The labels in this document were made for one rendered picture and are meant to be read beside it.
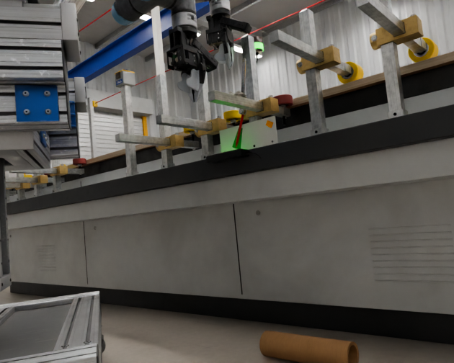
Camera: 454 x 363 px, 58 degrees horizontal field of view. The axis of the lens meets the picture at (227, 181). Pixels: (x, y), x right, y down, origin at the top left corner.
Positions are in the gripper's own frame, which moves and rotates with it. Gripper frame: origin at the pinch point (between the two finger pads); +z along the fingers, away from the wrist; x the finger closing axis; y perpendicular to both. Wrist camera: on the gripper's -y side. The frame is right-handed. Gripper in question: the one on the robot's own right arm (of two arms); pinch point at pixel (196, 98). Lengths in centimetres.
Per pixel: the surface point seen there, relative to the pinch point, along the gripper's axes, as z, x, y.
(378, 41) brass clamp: -11, 44, -32
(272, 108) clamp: -0.3, 5.0, -33.1
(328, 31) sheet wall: -352, -300, -763
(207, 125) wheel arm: 0.1, -23.5, -30.0
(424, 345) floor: 83, 39, -54
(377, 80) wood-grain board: -5, 36, -52
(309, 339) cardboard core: 75, 16, -23
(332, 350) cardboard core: 76, 24, -21
